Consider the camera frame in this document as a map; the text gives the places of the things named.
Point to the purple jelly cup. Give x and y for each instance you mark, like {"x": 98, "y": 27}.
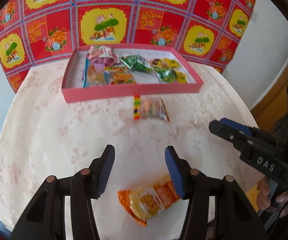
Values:
{"x": 101, "y": 62}

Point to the yellow wrapped candy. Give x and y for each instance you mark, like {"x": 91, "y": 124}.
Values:
{"x": 180, "y": 77}

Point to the pink shallow cardboard box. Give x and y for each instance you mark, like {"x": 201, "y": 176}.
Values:
{"x": 146, "y": 83}

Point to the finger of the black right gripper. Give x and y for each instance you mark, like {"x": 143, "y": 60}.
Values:
{"x": 227, "y": 133}
{"x": 238, "y": 126}

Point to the orange snack packet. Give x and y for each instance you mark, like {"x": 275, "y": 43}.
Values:
{"x": 147, "y": 201}

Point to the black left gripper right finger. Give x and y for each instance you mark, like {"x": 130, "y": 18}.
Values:
{"x": 235, "y": 218}

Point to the green pea snack bag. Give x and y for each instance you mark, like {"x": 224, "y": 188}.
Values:
{"x": 136, "y": 63}

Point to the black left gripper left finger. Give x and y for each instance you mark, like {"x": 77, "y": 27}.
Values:
{"x": 43, "y": 218}

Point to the pink peach jelly pouch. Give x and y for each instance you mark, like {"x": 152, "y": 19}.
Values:
{"x": 102, "y": 51}

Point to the orange gummy candy packet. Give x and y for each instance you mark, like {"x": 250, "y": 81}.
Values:
{"x": 118, "y": 75}

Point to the red floral patterned cloth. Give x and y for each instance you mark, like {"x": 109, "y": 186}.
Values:
{"x": 34, "y": 32}

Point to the brown chocolate ball snack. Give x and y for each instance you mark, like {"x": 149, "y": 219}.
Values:
{"x": 156, "y": 62}

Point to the blue edged snack packet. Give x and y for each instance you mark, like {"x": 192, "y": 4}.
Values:
{"x": 91, "y": 77}

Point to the colorful gummy candy packet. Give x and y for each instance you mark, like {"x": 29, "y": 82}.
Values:
{"x": 147, "y": 107}

